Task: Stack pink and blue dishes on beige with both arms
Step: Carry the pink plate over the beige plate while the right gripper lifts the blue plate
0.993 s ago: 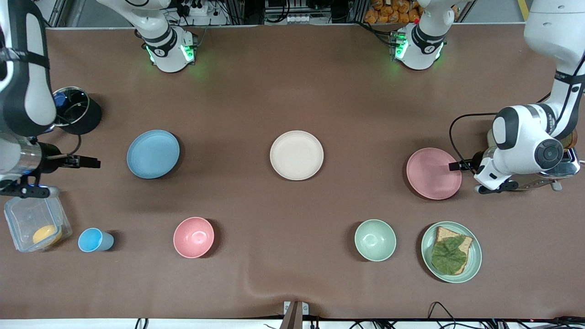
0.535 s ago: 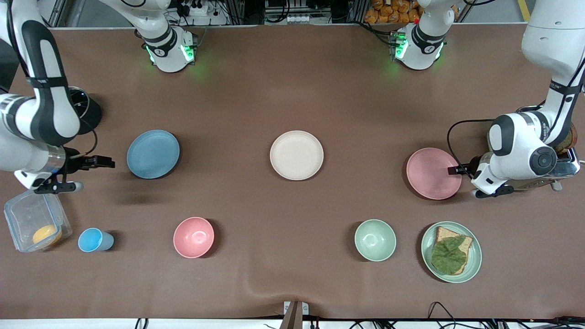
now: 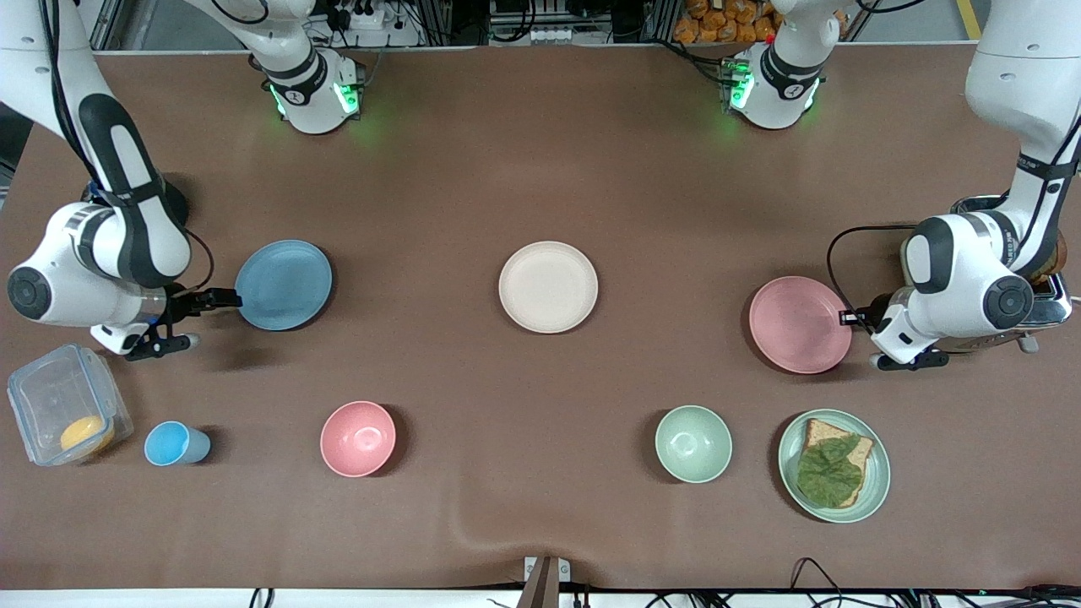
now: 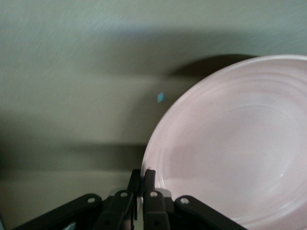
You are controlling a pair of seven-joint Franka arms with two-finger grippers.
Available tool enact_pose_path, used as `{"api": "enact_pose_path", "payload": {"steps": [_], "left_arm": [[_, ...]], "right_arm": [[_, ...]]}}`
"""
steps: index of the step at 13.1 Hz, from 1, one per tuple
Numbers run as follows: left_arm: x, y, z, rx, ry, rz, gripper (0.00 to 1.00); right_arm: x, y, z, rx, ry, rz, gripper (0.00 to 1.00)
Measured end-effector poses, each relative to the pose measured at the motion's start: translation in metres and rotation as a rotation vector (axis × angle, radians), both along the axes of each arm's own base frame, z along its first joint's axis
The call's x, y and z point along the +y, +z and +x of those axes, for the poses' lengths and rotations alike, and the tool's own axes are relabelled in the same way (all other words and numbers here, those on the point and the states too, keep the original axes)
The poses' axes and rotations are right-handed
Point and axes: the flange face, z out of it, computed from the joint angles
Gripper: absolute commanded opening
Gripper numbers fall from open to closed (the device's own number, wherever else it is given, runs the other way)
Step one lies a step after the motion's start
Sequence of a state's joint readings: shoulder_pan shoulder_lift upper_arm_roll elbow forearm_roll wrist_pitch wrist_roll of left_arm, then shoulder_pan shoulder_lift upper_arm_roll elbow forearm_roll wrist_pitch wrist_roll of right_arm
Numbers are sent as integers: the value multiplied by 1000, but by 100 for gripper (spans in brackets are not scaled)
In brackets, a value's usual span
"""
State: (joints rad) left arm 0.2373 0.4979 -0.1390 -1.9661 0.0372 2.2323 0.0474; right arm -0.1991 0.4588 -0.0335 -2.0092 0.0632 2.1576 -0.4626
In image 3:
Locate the pink plate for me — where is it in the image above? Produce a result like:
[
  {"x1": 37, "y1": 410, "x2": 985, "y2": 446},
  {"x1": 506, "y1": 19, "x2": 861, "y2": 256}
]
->
[{"x1": 749, "y1": 276, "x2": 853, "y2": 374}]

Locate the blue plate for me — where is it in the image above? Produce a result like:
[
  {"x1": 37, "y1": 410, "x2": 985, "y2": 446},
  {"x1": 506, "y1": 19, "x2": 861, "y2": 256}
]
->
[{"x1": 235, "y1": 240, "x2": 334, "y2": 331}]

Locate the black utensil holder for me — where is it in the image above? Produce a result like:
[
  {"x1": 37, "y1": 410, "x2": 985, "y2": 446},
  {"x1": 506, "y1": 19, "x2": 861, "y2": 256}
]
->
[{"x1": 80, "y1": 173, "x2": 191, "y2": 231}]

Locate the brown bread slice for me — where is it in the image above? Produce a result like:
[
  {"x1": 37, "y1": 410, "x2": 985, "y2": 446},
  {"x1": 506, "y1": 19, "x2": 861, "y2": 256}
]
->
[{"x1": 798, "y1": 418, "x2": 875, "y2": 508}]

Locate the blue cup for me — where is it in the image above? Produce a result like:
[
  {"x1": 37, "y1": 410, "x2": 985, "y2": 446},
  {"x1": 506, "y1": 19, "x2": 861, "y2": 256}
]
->
[{"x1": 144, "y1": 421, "x2": 212, "y2": 467}]

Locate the clear plastic container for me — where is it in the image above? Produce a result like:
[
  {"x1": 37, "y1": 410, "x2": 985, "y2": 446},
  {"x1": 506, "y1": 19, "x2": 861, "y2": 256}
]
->
[{"x1": 7, "y1": 344, "x2": 134, "y2": 467}]

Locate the green plate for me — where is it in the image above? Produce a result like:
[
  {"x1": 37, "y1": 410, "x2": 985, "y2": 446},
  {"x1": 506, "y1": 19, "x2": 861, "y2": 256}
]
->
[{"x1": 778, "y1": 409, "x2": 891, "y2": 524}]

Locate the green lettuce leaf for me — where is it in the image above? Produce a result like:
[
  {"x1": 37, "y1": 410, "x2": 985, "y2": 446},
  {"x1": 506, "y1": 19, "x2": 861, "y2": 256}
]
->
[{"x1": 796, "y1": 435, "x2": 864, "y2": 509}]

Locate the orange round food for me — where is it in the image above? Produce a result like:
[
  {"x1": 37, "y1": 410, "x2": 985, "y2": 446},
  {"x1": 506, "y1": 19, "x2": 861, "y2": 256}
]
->
[{"x1": 59, "y1": 415, "x2": 115, "y2": 453}]

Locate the beige chrome toaster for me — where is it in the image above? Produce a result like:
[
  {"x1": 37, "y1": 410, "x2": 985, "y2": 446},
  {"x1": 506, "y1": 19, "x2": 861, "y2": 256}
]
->
[{"x1": 899, "y1": 196, "x2": 1073, "y2": 356}]

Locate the toasted bread slice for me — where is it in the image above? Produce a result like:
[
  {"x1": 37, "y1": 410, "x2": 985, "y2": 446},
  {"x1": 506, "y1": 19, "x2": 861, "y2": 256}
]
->
[{"x1": 1026, "y1": 236, "x2": 1069, "y2": 284}]

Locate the pink bowl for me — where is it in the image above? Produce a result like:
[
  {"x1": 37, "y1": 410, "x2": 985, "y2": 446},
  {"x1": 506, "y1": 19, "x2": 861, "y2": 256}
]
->
[{"x1": 320, "y1": 400, "x2": 397, "y2": 478}]

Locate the green bowl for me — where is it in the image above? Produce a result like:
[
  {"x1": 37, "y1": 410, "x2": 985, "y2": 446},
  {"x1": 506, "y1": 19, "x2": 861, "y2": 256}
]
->
[{"x1": 655, "y1": 405, "x2": 733, "y2": 484}]

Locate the beige plate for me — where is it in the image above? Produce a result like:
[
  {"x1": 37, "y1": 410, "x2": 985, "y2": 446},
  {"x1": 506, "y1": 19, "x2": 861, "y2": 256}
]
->
[{"x1": 498, "y1": 242, "x2": 599, "y2": 334}]

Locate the orange snack bag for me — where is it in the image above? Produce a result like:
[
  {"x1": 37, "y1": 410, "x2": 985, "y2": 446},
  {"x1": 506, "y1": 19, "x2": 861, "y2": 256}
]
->
[{"x1": 674, "y1": 0, "x2": 778, "y2": 45}]

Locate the thin black cable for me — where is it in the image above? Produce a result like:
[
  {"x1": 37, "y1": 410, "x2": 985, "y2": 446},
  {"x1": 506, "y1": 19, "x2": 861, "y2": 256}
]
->
[{"x1": 790, "y1": 557, "x2": 845, "y2": 608}]

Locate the aluminium frame post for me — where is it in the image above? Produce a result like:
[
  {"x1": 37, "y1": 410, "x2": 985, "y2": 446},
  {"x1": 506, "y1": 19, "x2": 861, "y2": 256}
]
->
[{"x1": 89, "y1": 0, "x2": 136, "y2": 50}]

